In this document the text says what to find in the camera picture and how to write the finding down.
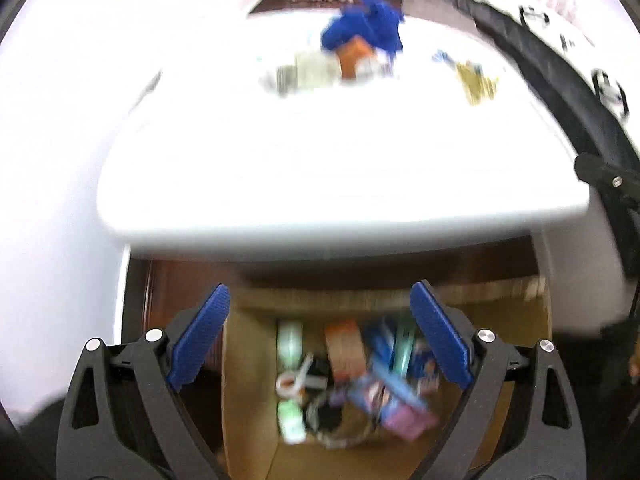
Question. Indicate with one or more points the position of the blue white medicine box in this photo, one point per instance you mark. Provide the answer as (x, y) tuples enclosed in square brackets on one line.
[(424, 369)]

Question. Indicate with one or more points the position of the white orange clip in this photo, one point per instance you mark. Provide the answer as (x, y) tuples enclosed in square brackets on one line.
[(293, 384)]

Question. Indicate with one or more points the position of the green cosmetic tube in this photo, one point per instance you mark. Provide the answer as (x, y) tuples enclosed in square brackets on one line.
[(404, 344)]

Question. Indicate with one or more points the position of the yellow hair claw clip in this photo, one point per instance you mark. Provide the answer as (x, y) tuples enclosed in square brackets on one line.
[(477, 86)]

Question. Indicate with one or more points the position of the orange plush toy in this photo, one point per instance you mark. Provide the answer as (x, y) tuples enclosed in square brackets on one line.
[(358, 60)]

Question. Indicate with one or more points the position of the polka dot scarf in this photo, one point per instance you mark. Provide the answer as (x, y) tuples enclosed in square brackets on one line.
[(335, 423)]

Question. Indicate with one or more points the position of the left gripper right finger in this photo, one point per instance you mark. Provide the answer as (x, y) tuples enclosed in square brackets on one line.
[(541, 437)]

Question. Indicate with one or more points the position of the clear plastic bottle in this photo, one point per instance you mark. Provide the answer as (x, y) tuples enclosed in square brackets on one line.
[(307, 72)]

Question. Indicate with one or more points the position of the blue knit cloth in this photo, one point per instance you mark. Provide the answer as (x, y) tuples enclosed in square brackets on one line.
[(375, 21)]

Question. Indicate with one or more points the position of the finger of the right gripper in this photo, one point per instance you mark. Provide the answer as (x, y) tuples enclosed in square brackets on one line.
[(618, 189)]

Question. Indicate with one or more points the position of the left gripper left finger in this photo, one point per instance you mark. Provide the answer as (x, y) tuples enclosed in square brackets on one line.
[(123, 417)]

